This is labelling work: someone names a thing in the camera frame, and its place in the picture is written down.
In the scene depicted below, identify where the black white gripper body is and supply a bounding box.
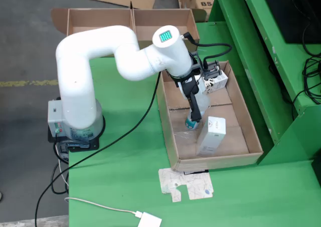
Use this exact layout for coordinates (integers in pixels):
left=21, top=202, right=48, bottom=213
left=175, top=76, right=201, bottom=101

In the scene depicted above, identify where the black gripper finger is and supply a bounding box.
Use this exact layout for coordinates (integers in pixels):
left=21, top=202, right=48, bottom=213
left=188, top=94, right=203, bottom=124

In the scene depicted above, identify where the white bottle teal label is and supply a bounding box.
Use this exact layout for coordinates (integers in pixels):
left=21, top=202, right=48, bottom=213
left=185, top=93, right=211, bottom=130

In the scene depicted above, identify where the white d'Alba carton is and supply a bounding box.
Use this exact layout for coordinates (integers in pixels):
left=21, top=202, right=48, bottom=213
left=195, top=116, right=227, bottom=158

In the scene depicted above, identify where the shallow cardboard tray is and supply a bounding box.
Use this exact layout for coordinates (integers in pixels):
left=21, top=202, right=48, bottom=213
left=155, top=60, right=264, bottom=172

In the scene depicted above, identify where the divided cardboard box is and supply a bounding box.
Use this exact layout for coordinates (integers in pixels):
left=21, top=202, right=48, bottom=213
left=51, top=1, right=208, bottom=59

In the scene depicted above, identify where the grey base control box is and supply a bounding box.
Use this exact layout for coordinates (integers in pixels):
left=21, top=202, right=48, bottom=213
left=47, top=99, right=73, bottom=139

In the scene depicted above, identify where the cow print carton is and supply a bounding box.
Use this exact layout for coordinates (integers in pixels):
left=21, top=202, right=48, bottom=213
left=200, top=70, right=229, bottom=95

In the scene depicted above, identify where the flattened patterned carton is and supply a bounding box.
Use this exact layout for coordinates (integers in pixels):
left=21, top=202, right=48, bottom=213
left=157, top=167, right=215, bottom=203

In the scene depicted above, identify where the white power adapter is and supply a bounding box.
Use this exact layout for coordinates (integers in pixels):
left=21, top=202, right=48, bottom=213
left=137, top=211, right=163, bottom=227

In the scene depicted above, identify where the black monitor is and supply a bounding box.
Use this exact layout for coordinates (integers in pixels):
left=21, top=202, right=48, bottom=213
left=259, top=0, right=321, bottom=44

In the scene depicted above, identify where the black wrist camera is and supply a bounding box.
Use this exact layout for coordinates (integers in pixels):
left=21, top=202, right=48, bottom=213
left=202, top=60, right=223, bottom=81

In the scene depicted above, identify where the long black arm cable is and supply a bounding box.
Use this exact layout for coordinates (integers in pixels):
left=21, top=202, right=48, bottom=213
left=34, top=71, right=162, bottom=227

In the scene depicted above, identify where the black camera cable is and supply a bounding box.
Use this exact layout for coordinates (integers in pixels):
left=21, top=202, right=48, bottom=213
left=183, top=32, right=233, bottom=70

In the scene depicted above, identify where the green metal shelf frame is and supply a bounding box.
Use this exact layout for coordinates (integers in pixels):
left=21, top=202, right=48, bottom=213
left=208, top=0, right=321, bottom=166

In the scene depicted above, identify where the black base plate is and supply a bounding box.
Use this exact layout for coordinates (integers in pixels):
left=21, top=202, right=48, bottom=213
left=47, top=96, right=100, bottom=153

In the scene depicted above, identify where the black cable bundle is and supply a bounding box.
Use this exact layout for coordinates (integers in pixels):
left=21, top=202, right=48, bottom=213
left=290, top=24, right=321, bottom=120

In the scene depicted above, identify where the white adapter cable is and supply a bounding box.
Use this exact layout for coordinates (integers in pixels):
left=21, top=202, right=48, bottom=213
left=64, top=196, right=144, bottom=218

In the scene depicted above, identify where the black looped cable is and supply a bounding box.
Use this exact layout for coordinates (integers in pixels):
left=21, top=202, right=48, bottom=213
left=51, top=146, right=70, bottom=195

